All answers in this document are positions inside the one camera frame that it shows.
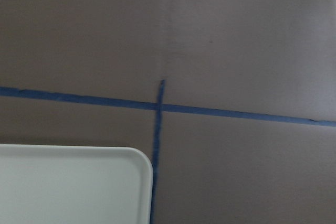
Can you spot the white bear tray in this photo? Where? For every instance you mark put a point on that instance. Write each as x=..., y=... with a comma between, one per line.
x=74, y=184

